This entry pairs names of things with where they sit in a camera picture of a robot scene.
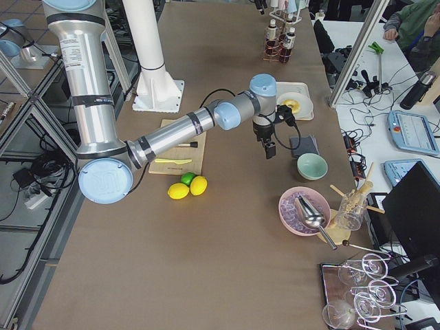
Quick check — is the green bowl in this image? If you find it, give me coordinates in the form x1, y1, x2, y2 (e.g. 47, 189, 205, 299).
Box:
297, 153, 328, 181

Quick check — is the yellow plastic knife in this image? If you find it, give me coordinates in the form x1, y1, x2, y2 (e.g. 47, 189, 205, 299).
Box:
155, 158, 193, 165

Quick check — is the steel muddler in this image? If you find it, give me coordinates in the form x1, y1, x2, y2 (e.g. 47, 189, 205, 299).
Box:
177, 141, 198, 148

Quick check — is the black monitor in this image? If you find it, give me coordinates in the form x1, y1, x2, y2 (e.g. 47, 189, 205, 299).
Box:
383, 162, 439, 259

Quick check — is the wooden cutting board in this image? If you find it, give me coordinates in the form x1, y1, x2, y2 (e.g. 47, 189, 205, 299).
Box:
148, 132, 207, 175

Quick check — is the metal ice scoop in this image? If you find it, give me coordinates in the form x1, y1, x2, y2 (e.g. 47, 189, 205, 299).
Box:
295, 195, 337, 250

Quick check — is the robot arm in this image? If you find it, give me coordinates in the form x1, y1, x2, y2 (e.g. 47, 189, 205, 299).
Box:
43, 1, 277, 204

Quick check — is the black stand device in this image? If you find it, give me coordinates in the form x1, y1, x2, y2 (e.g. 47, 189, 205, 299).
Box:
313, 20, 335, 74

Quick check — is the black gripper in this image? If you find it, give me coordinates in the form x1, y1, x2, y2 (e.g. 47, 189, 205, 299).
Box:
252, 123, 276, 159

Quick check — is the seated person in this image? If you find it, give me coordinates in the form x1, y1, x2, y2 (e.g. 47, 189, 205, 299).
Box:
383, 1, 439, 73

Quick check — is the yellow lemon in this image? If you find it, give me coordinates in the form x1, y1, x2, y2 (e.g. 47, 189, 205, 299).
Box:
168, 182, 190, 200
190, 176, 208, 196

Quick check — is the white serving tray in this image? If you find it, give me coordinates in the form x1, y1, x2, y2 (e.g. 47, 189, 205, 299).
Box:
276, 82, 314, 120

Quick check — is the wine glass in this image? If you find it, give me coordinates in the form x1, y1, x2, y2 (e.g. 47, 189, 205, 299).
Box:
338, 253, 388, 287
353, 292, 382, 323
349, 280, 396, 308
322, 300, 357, 329

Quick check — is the wooden mug tree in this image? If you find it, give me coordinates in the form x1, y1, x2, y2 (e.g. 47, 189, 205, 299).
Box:
330, 162, 385, 231

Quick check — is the blue teach pendant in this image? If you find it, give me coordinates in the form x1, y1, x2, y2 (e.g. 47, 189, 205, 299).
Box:
383, 158, 432, 187
387, 111, 439, 155

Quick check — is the tea bottle front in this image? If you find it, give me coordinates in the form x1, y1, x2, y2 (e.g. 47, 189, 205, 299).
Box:
265, 19, 278, 57

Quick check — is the copper wire bottle rack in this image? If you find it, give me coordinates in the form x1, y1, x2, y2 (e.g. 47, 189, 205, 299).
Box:
263, 14, 295, 62

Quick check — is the glazed donut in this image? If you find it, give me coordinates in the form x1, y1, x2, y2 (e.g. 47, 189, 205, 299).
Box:
281, 99, 301, 114

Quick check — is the pink bowl with ice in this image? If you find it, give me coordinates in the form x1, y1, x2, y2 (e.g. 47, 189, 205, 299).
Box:
278, 186, 331, 237

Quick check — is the aluminium frame post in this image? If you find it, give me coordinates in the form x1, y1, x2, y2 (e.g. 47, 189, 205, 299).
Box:
328, 0, 389, 109

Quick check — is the black thermos bottle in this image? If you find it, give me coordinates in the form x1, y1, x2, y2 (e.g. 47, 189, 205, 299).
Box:
399, 71, 437, 110

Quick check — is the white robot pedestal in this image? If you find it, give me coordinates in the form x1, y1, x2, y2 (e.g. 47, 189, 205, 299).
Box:
126, 1, 184, 113

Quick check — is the tea bottle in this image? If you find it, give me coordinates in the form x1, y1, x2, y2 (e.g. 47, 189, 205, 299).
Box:
278, 27, 296, 63
265, 19, 278, 57

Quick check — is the metal mirror tray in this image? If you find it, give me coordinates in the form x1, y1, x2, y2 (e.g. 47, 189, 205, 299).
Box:
319, 263, 358, 329

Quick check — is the white plate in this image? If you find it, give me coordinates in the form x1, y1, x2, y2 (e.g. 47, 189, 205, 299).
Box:
277, 92, 313, 119

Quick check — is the grey folded cloth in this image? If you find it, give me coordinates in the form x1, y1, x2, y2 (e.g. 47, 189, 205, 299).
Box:
289, 135, 320, 157

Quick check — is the green lime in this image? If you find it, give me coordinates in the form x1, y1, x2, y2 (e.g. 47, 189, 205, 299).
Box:
180, 172, 197, 186

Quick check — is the glass pitcher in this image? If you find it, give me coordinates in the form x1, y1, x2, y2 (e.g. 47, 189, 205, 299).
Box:
335, 192, 366, 231

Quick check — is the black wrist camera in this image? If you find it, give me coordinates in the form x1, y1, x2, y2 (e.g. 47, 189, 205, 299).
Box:
275, 105, 296, 127

